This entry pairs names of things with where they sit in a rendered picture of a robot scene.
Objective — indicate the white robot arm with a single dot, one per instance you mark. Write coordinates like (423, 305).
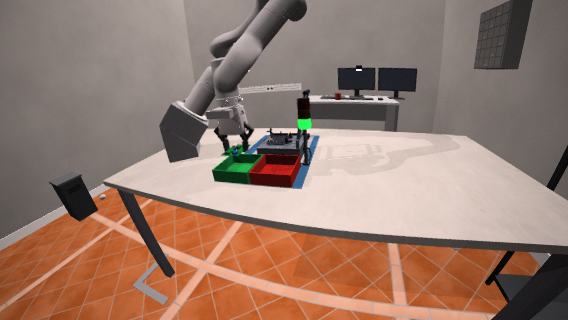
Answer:
(227, 72)

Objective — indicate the green circuit board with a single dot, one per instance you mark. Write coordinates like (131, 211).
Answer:
(237, 151)

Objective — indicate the red bin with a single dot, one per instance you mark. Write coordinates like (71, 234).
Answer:
(275, 170)

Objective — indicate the green open bin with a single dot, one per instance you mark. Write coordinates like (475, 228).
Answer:
(233, 168)

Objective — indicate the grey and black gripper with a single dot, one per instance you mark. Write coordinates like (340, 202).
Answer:
(234, 126)

